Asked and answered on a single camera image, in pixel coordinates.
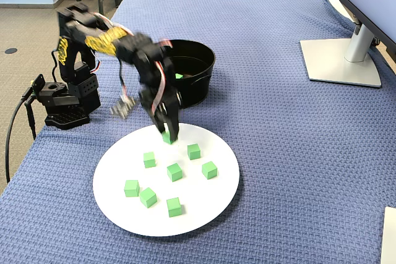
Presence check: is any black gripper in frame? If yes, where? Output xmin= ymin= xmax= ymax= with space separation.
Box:
xmin=137 ymin=71 xmax=183 ymax=144

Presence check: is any white round plate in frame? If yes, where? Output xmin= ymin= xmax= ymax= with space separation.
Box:
xmin=92 ymin=122 xmax=241 ymax=237

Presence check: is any black round metal bucket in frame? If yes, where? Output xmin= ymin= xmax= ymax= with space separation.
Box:
xmin=144 ymin=39 xmax=217 ymax=109

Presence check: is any blue woven tablecloth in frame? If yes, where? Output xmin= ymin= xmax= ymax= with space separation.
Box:
xmin=0 ymin=0 xmax=396 ymax=264

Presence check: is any monitor on silver stand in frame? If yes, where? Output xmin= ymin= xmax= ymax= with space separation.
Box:
xmin=299 ymin=0 xmax=396 ymax=89

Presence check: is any white flat object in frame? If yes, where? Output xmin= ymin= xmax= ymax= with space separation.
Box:
xmin=379 ymin=206 xmax=396 ymax=264

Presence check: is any red white servo wire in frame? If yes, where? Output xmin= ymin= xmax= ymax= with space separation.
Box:
xmin=150 ymin=38 xmax=174 ymax=113

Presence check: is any bare wrist camera circuit board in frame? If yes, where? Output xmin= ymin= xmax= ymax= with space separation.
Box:
xmin=110 ymin=95 xmax=137 ymax=119

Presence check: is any thick black cable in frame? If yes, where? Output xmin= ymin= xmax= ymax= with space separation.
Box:
xmin=4 ymin=86 xmax=33 ymax=184

